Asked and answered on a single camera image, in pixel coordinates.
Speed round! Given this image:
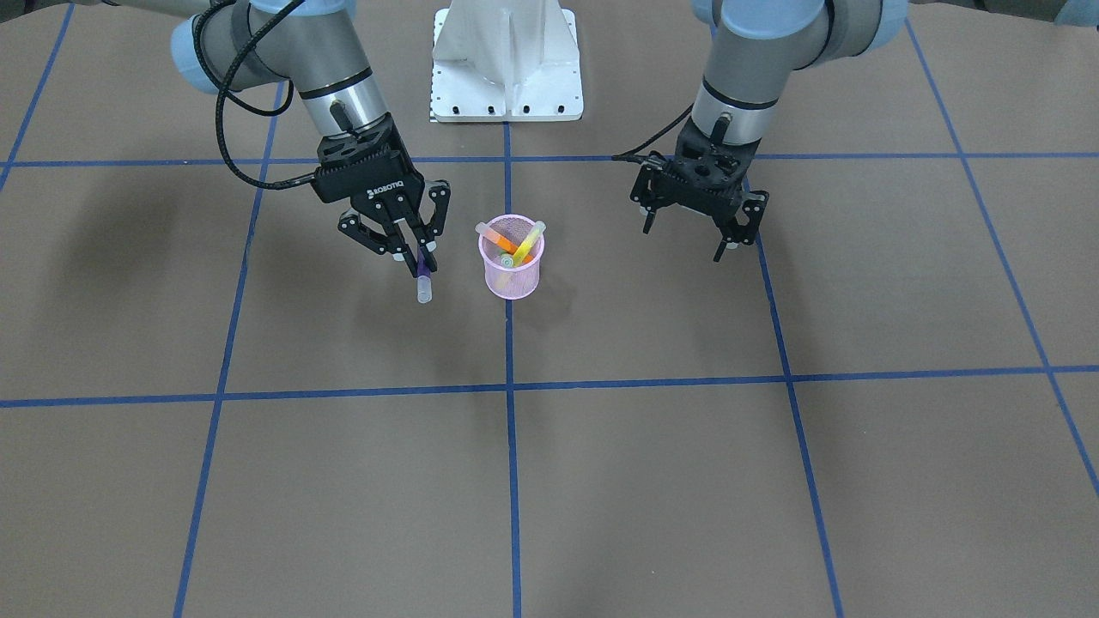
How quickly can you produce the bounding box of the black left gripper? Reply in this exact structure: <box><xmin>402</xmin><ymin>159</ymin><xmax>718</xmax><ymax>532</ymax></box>
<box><xmin>629</xmin><ymin>120</ymin><xmax>770</xmax><ymax>263</ymax></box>

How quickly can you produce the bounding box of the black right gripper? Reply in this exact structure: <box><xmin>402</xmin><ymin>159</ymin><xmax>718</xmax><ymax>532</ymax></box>
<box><xmin>310</xmin><ymin>113</ymin><xmax>452</xmax><ymax>278</ymax></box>

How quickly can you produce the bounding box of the purple marker pen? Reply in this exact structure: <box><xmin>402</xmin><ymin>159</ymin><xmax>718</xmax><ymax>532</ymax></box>
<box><xmin>417</xmin><ymin>249</ymin><xmax>433</xmax><ymax>304</ymax></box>

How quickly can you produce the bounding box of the orange marker pen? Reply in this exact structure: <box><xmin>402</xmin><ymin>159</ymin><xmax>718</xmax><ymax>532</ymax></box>
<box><xmin>475</xmin><ymin>222</ymin><xmax>519</xmax><ymax>255</ymax></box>

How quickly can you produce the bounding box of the yellow marker pen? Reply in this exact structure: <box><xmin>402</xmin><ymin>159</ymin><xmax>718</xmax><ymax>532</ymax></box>
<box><xmin>512</xmin><ymin>221</ymin><xmax>546</xmax><ymax>267</ymax></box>

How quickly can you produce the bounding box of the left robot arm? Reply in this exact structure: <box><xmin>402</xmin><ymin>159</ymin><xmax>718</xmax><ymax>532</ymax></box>
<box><xmin>617</xmin><ymin>1</ymin><xmax>909</xmax><ymax>261</ymax></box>

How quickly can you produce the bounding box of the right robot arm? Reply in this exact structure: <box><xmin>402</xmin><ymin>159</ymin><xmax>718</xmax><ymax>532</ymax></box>
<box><xmin>3</xmin><ymin>1</ymin><xmax>452</xmax><ymax>278</ymax></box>

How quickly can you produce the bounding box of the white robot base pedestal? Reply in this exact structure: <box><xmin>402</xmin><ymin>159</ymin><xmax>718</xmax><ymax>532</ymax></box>
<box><xmin>429</xmin><ymin>1</ymin><xmax>585</xmax><ymax>123</ymax></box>

